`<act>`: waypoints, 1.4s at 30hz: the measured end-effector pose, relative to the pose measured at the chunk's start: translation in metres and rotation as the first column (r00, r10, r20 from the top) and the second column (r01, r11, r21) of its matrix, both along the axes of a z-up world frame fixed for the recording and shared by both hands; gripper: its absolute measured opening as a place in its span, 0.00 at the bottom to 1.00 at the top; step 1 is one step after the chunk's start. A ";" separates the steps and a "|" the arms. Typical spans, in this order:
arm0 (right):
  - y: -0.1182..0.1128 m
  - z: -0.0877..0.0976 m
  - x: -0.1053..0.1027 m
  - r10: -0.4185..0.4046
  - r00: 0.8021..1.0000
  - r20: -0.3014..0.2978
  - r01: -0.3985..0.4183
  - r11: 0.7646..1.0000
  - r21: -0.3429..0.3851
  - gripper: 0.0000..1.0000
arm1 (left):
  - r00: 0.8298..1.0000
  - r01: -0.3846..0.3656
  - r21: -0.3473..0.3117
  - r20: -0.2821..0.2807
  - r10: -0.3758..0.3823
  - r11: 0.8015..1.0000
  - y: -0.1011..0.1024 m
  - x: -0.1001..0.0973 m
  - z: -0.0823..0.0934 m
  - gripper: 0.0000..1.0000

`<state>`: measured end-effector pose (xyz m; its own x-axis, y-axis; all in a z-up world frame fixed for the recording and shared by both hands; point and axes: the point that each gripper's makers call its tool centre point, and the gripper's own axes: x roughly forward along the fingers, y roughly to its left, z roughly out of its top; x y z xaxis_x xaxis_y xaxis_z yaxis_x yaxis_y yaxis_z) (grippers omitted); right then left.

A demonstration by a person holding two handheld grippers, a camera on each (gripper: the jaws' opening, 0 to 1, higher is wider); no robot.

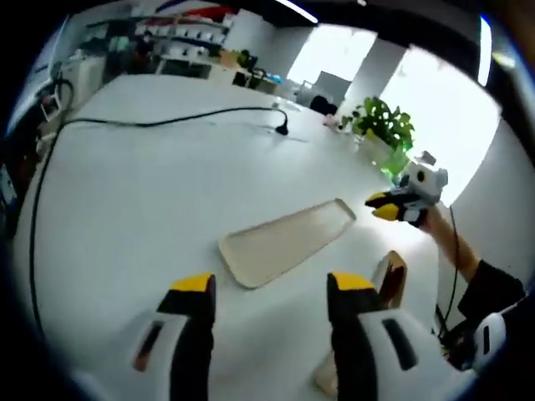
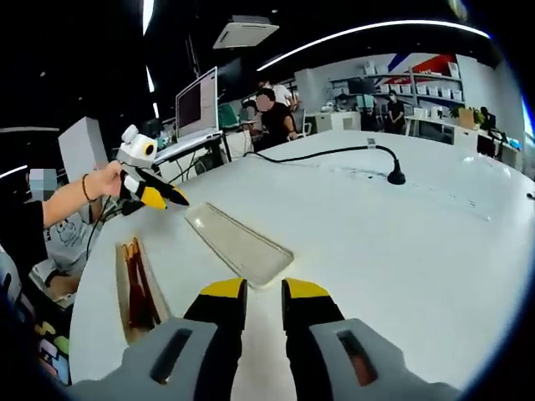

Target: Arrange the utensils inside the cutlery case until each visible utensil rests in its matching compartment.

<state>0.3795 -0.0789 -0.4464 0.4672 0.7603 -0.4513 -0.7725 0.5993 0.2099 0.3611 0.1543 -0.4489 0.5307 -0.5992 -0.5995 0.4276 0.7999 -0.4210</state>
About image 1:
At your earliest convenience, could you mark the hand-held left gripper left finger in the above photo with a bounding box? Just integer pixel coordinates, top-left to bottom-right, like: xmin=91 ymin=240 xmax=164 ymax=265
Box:
xmin=79 ymin=273 xmax=218 ymax=401

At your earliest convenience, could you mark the green plastic bottle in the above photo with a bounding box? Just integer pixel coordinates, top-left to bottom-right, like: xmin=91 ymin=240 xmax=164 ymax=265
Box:
xmin=380 ymin=145 xmax=413 ymax=181

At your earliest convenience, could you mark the cream cutlery case lid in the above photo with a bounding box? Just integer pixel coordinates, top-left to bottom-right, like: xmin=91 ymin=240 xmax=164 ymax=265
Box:
xmin=218 ymin=197 xmax=358 ymax=291

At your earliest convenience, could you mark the green potted plant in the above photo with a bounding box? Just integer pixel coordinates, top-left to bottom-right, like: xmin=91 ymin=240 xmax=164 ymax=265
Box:
xmin=349 ymin=95 xmax=415 ymax=160

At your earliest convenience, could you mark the white chest-worn device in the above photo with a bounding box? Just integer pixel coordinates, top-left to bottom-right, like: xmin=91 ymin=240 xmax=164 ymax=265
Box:
xmin=473 ymin=312 xmax=509 ymax=373

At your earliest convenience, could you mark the black power cable with plug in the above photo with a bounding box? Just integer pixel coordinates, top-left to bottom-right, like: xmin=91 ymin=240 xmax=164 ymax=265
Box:
xmin=28 ymin=105 xmax=290 ymax=335

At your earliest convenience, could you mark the person's right hand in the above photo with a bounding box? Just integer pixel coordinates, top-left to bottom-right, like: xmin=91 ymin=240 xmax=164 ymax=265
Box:
xmin=420 ymin=206 xmax=446 ymax=236

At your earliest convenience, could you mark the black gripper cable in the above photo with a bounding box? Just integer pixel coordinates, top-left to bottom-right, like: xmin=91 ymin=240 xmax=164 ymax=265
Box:
xmin=447 ymin=204 xmax=462 ymax=327

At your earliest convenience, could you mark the cream cutlery case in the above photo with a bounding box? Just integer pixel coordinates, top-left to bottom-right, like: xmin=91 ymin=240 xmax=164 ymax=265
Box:
xmin=313 ymin=249 xmax=409 ymax=398

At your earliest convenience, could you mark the grey standing panel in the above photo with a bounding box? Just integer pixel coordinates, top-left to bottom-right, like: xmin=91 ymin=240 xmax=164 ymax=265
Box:
xmin=314 ymin=69 xmax=353 ymax=104

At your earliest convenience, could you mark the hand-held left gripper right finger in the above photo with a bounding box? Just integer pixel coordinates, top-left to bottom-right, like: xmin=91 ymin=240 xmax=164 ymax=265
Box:
xmin=327 ymin=271 xmax=455 ymax=401

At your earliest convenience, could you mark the white storage shelving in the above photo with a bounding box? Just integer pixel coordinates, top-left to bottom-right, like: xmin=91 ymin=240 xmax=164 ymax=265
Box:
xmin=132 ymin=11 xmax=232 ymax=58

